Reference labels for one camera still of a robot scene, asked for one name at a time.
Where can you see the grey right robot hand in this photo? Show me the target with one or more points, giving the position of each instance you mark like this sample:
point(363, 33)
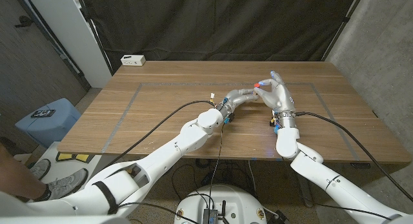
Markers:
point(279, 96)

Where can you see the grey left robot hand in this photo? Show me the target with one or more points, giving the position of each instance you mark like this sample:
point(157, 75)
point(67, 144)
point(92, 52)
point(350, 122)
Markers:
point(237, 99)

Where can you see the wooden block with holes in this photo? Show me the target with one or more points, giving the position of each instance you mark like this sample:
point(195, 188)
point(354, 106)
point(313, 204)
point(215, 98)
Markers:
point(255, 92)

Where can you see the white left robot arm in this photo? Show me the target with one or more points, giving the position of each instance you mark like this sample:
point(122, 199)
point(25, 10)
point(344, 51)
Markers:
point(155, 166)

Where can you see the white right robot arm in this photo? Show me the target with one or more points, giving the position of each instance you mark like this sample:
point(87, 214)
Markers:
point(326, 175)

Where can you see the wooden table panel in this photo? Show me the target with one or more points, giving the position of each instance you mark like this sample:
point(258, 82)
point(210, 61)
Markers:
point(161, 84)

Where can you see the black curtain backdrop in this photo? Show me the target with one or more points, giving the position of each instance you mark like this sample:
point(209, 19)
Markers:
point(209, 24)

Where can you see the grey table leg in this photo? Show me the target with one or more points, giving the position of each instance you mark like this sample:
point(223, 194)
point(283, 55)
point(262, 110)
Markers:
point(303, 191)

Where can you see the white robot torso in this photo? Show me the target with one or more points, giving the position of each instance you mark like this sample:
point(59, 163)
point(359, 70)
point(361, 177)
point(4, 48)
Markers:
point(222, 201)

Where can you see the white power strip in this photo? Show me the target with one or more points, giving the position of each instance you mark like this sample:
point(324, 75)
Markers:
point(133, 60)

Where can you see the white floor platform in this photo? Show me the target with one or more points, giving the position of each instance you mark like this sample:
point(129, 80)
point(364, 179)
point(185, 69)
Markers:
point(67, 164)

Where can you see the yellow and black floor pad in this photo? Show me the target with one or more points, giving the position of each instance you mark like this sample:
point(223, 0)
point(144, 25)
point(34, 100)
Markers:
point(64, 157)

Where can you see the white pillar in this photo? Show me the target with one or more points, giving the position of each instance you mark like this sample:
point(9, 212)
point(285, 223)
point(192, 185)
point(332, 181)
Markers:
point(64, 30)

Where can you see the blue stool with phone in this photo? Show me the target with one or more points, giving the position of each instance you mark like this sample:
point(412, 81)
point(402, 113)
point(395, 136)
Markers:
point(48, 127)

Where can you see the grey sneaker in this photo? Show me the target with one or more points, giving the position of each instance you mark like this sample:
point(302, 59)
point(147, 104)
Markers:
point(39, 169)
point(64, 185)

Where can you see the black phone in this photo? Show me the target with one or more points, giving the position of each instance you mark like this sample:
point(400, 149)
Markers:
point(42, 113)

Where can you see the person's bare leg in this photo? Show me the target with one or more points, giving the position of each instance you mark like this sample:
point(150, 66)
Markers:
point(16, 182)

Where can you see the black backdrop frame pole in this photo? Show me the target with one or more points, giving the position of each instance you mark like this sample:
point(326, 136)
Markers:
point(343, 24)
point(97, 40)

